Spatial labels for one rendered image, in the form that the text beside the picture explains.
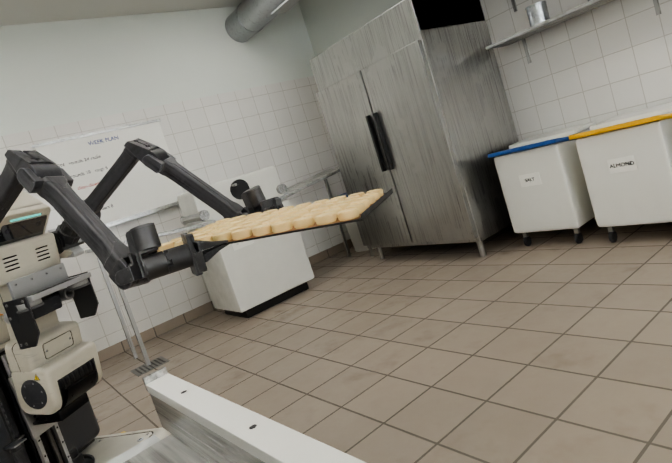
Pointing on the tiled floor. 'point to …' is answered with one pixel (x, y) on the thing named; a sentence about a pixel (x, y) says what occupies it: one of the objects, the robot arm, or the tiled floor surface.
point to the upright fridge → (420, 121)
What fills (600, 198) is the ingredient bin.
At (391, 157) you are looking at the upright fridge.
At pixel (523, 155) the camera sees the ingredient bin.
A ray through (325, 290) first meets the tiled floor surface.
